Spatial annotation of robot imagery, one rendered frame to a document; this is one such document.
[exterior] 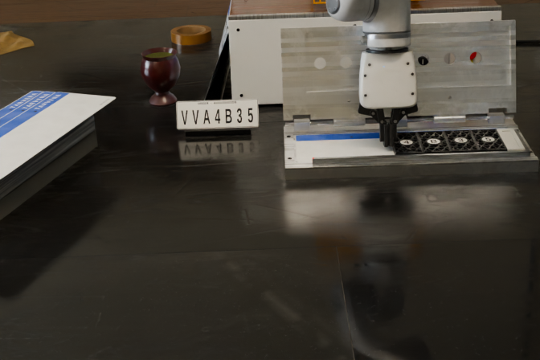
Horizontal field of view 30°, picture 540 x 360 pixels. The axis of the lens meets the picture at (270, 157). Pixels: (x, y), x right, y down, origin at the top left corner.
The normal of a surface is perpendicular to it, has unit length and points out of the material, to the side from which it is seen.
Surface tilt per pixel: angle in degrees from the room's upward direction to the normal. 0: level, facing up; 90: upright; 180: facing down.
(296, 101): 73
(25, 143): 0
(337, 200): 0
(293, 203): 0
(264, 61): 90
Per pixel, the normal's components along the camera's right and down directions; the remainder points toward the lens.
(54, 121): -0.04, -0.92
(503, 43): -0.01, 0.11
